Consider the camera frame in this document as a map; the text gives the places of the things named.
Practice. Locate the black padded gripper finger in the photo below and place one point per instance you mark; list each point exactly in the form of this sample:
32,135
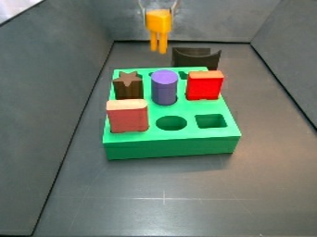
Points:
143,10

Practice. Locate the green metal gripper finger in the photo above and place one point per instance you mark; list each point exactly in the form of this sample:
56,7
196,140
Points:
174,6

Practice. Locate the green shape sorter board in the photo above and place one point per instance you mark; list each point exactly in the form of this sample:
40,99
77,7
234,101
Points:
185,129

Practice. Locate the black curved block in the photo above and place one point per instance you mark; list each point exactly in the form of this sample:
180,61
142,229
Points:
196,57

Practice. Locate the purple cylinder block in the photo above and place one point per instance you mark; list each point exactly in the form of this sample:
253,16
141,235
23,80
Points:
163,87

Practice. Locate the brown star block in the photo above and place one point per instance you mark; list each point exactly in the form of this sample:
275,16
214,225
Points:
127,86

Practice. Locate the red square block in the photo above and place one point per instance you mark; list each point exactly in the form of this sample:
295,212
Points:
205,85

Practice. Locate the pink rounded block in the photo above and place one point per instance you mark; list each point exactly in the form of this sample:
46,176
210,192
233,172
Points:
127,115

